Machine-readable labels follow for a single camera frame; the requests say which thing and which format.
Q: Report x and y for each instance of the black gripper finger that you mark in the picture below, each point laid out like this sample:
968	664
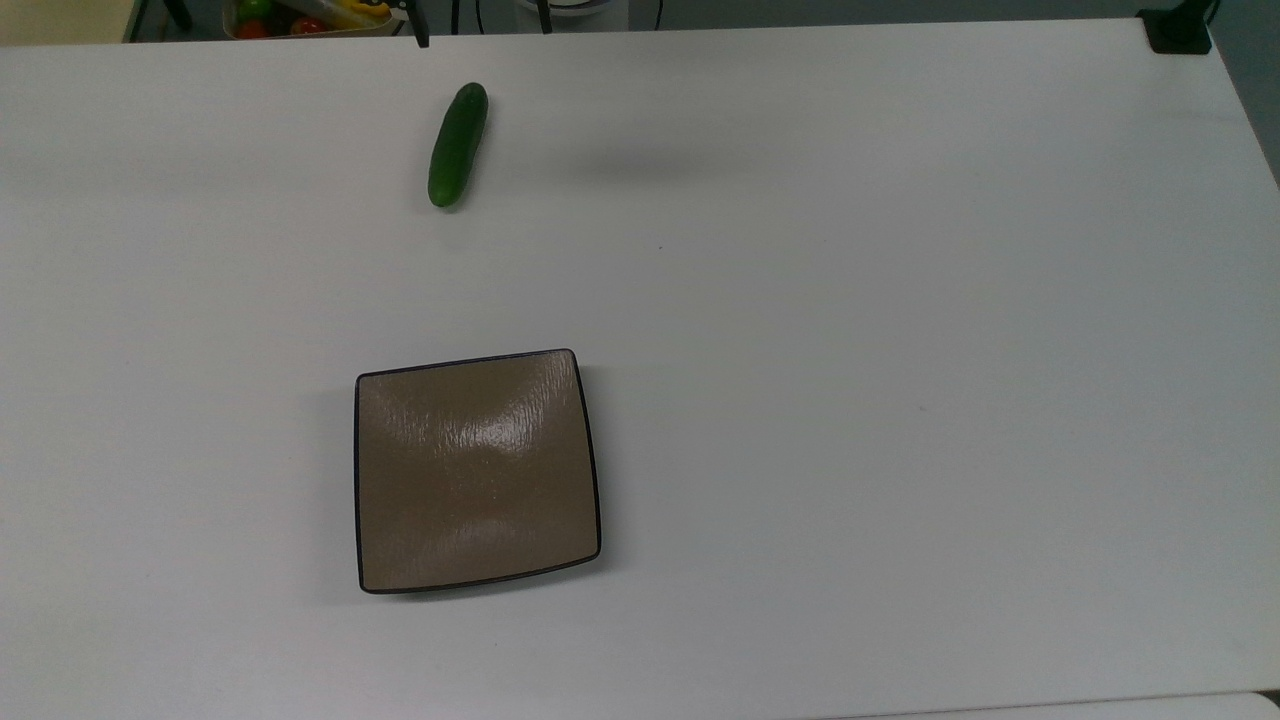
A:
545	15
420	30

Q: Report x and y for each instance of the black stand leg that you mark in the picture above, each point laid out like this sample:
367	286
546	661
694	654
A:
178	12

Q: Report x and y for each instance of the green toy vegetable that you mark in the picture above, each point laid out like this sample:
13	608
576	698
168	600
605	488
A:
254	9

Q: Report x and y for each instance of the square brown ceramic plate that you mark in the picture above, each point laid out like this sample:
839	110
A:
478	470

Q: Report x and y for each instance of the green cucumber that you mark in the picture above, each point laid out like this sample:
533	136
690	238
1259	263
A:
457	145

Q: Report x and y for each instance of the red toy tomato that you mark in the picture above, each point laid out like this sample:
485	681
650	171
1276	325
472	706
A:
308	25
251	29

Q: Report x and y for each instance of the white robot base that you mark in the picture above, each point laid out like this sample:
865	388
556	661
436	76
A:
580	10

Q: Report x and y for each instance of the bin of toy vegetables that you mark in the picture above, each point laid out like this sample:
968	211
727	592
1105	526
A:
285	34

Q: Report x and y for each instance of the black clamped pole mount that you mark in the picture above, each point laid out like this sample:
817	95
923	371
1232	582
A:
1178	30

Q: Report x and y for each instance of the yellow toy vegetable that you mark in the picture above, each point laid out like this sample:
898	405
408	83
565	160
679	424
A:
358	12

